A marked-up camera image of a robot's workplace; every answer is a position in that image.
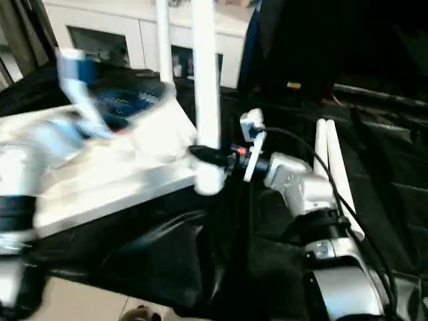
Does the white plastic table leg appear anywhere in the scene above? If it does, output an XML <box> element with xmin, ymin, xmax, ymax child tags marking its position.
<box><xmin>154</xmin><ymin>0</ymin><xmax>177</xmax><ymax>102</ymax></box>
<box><xmin>324</xmin><ymin>120</ymin><xmax>366</xmax><ymax>243</ymax></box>
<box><xmin>190</xmin><ymin>0</ymin><xmax>226</xmax><ymax>197</ymax></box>
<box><xmin>314</xmin><ymin>118</ymin><xmax>336</xmax><ymax>183</ymax></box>

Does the white cabinet with glass doors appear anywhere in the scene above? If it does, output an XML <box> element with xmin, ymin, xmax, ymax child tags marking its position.
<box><xmin>39</xmin><ymin>0</ymin><xmax>256</xmax><ymax>89</ymax></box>

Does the black mat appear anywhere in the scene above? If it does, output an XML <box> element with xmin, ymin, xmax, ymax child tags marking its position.
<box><xmin>0</xmin><ymin>64</ymin><xmax>428</xmax><ymax>321</ymax></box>

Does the grey curtain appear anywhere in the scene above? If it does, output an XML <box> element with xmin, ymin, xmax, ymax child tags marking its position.
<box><xmin>0</xmin><ymin>0</ymin><xmax>56</xmax><ymax>76</ymax></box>

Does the black box with tan label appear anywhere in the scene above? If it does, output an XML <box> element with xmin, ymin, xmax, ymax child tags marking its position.
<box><xmin>249</xmin><ymin>0</ymin><xmax>338</xmax><ymax>96</ymax></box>

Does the dark metal rail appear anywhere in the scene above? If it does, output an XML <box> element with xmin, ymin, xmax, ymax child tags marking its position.
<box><xmin>332</xmin><ymin>83</ymin><xmax>428</xmax><ymax>108</ymax></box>

